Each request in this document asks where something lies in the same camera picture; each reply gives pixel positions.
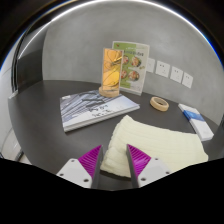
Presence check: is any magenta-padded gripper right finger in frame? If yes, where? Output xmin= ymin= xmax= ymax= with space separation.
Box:
xmin=125 ymin=143 xmax=172 ymax=188

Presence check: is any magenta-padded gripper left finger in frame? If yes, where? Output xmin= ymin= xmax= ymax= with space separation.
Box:
xmin=55 ymin=144 xmax=104 ymax=189

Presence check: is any cream knitted towel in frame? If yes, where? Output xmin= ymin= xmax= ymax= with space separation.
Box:
xmin=99 ymin=114 xmax=209 ymax=179

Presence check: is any white book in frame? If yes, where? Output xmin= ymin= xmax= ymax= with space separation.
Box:
xmin=189 ymin=114 xmax=215 ymax=142

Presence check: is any grey photo magazine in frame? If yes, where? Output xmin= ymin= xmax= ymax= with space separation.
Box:
xmin=59 ymin=89 xmax=141 ymax=133

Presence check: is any blue and white booklet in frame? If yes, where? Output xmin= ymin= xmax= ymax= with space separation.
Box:
xmin=177 ymin=103 xmax=204 ymax=123

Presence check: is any green menu sign stand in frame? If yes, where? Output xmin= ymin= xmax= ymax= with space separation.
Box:
xmin=111 ymin=40 xmax=151 ymax=97

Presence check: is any orange sign on wooden base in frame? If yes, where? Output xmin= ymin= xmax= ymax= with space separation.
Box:
xmin=98 ymin=47 xmax=124 ymax=99

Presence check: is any curved ceiling light strip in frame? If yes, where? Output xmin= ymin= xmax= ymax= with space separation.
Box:
xmin=18 ymin=0 xmax=214 ymax=58

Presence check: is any wooden ring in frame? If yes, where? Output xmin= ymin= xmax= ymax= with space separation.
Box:
xmin=149 ymin=96 xmax=170 ymax=112

